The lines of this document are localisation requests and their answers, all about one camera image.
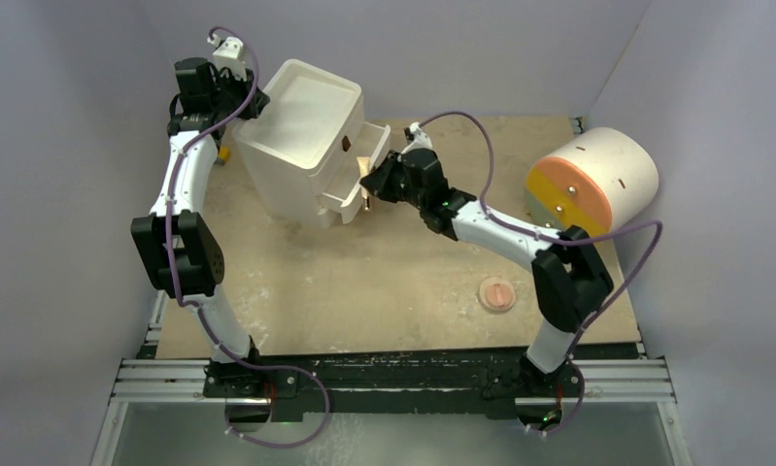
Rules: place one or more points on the white drawer cabinet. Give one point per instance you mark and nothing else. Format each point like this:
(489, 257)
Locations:
(283, 147)

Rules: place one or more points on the small yellow block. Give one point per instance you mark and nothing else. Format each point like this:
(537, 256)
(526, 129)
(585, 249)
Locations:
(223, 156)

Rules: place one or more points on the black aluminium base frame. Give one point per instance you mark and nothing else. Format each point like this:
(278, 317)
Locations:
(616, 406)

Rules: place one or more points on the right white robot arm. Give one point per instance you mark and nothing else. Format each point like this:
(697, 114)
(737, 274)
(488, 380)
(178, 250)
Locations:
(569, 276)

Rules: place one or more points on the beige makeup tube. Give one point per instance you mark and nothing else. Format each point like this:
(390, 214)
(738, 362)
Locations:
(364, 168)

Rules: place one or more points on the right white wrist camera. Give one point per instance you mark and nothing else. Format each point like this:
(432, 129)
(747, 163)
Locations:
(416, 138)

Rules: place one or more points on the white cylinder orange face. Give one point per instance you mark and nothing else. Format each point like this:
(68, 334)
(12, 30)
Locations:
(599, 181)

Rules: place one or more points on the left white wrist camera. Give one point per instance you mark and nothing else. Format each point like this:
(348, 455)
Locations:
(229, 57)

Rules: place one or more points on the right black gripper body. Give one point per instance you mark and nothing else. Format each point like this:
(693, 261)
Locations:
(392, 184)

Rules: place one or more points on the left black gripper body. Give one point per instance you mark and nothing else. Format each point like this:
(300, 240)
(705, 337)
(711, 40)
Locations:
(234, 92)

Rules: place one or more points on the white drawer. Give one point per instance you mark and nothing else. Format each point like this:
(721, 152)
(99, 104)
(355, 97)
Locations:
(344, 134)
(324, 218)
(344, 195)

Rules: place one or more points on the round pink compact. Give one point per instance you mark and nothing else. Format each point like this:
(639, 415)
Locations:
(496, 295)

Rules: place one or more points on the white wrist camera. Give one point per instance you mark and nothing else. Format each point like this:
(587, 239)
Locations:
(416, 138)
(229, 57)

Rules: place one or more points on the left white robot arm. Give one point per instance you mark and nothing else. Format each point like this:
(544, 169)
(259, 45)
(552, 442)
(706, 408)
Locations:
(180, 253)

